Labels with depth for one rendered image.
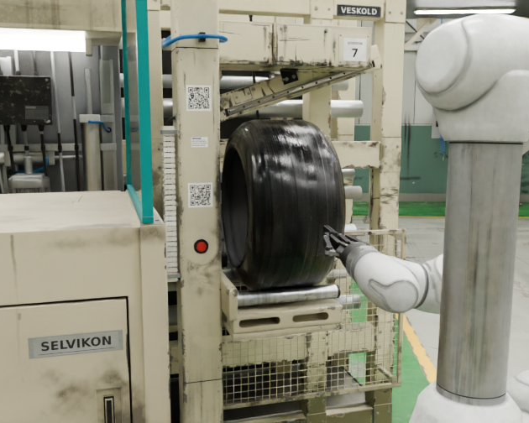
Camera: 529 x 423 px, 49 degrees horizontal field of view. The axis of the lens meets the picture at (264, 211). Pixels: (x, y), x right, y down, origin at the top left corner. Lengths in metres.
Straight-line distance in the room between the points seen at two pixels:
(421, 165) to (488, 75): 10.45
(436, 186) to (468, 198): 10.49
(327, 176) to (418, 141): 9.53
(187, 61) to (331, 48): 0.62
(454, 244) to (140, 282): 0.51
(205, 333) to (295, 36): 1.06
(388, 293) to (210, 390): 0.90
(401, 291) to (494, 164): 0.46
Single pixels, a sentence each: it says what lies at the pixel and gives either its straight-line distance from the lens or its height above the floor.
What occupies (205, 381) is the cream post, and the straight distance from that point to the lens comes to 1.96.
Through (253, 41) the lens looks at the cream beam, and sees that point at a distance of 2.11.
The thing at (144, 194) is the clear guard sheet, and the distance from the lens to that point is 0.99.
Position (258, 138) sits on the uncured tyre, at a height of 1.39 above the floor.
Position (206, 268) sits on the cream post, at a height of 0.99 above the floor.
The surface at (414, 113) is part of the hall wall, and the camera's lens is 11.31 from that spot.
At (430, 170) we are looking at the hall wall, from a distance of 11.30.
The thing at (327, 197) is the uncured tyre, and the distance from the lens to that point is 1.71.
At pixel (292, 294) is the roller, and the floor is 0.91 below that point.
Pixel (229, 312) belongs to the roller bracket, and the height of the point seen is 0.88.
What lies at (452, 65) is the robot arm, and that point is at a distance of 0.82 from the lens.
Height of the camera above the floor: 1.44
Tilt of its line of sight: 9 degrees down
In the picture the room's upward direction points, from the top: straight up
